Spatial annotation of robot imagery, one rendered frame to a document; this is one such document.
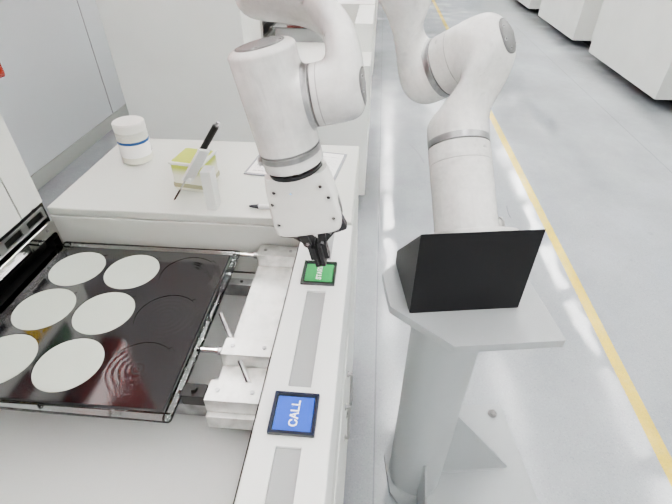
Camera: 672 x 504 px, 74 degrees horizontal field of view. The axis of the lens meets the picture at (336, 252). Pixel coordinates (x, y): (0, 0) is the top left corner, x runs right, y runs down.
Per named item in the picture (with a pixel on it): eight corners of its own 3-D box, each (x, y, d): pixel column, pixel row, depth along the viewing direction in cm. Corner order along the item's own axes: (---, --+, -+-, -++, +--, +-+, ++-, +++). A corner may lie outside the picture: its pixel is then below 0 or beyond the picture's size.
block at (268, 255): (257, 266, 88) (256, 254, 86) (261, 255, 91) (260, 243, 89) (297, 268, 88) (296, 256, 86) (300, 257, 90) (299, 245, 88)
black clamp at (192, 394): (182, 404, 63) (178, 393, 62) (187, 391, 65) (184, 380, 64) (206, 406, 63) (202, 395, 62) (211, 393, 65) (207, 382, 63)
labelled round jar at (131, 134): (117, 165, 104) (104, 126, 98) (131, 152, 109) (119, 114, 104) (146, 166, 103) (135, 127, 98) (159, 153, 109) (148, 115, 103)
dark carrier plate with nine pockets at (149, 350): (-70, 394, 63) (-72, 391, 63) (65, 248, 90) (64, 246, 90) (163, 412, 61) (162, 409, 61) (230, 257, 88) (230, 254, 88)
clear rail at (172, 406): (161, 425, 60) (159, 419, 59) (235, 254, 90) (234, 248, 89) (171, 426, 60) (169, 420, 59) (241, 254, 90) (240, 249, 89)
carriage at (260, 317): (208, 427, 64) (204, 416, 62) (263, 266, 93) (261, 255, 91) (263, 432, 63) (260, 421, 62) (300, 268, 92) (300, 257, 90)
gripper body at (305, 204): (252, 178, 59) (275, 244, 66) (326, 167, 57) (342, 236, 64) (264, 153, 65) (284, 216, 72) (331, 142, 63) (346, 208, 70)
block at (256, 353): (222, 365, 69) (219, 353, 67) (228, 348, 72) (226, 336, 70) (273, 369, 69) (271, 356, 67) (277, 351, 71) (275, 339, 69)
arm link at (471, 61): (449, 161, 96) (440, 58, 99) (535, 135, 83) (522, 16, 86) (415, 150, 88) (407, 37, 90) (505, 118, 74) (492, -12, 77)
